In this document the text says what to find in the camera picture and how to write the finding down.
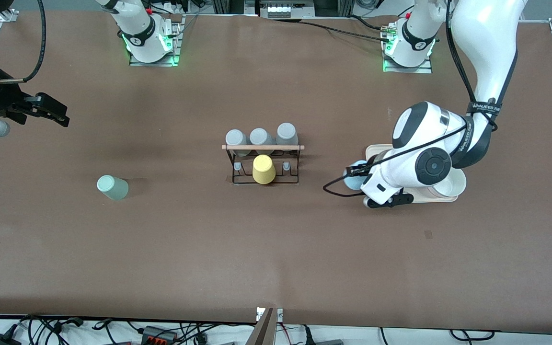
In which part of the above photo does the light blue plastic cup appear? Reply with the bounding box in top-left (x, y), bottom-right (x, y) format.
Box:
top-left (343, 160), bottom-right (368, 191)

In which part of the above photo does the pale green plastic cup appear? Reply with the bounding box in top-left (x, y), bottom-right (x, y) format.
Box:
top-left (97, 175), bottom-right (129, 201)

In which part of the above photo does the beige plastic tray Rabbit print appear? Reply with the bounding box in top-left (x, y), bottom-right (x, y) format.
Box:
top-left (365, 143), bottom-right (467, 205)

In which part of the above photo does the white ceramic bowl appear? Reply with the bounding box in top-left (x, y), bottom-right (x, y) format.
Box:
top-left (427, 169), bottom-right (467, 199)

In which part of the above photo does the grey plastic cup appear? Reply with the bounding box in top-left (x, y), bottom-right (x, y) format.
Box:
top-left (249, 127), bottom-right (276, 155)
top-left (276, 123), bottom-right (299, 152)
top-left (225, 129), bottom-right (251, 157)

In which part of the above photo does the yellow plastic cup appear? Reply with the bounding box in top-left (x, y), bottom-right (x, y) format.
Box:
top-left (252, 154), bottom-right (277, 185)

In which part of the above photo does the grey socket strip box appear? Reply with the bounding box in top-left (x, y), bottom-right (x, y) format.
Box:
top-left (258, 0), bottom-right (316, 19)

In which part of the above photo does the black box with orange plugs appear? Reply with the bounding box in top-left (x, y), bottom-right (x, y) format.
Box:
top-left (141, 325), bottom-right (179, 345)

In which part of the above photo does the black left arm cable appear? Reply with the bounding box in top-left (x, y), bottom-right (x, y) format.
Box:
top-left (323, 0), bottom-right (519, 198)

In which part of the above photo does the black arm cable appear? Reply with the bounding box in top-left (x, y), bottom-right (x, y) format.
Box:
top-left (0, 0), bottom-right (47, 85)
top-left (323, 0), bottom-right (519, 198)

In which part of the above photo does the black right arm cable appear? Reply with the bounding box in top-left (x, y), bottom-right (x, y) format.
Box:
top-left (0, 0), bottom-right (47, 85)

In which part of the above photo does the black wire cup rack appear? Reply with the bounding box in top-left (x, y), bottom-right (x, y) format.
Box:
top-left (221, 143), bottom-right (305, 186)

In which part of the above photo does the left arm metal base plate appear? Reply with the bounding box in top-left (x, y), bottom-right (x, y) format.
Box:
top-left (382, 22), bottom-right (434, 74)

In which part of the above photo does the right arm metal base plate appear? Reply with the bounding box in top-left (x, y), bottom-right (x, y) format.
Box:
top-left (129, 14), bottom-right (182, 67)

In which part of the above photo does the black velcro cable strap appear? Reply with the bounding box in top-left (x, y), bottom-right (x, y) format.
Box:
top-left (466, 99), bottom-right (503, 116)

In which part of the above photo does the black cable lying on table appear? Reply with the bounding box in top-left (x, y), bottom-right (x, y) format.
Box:
top-left (257, 17), bottom-right (403, 44)

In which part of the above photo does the black floor cable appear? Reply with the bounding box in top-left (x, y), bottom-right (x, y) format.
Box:
top-left (21, 314), bottom-right (86, 337)
top-left (450, 329), bottom-right (495, 342)

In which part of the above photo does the aluminium profile post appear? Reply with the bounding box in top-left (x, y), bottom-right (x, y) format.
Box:
top-left (245, 307), bottom-right (284, 345)

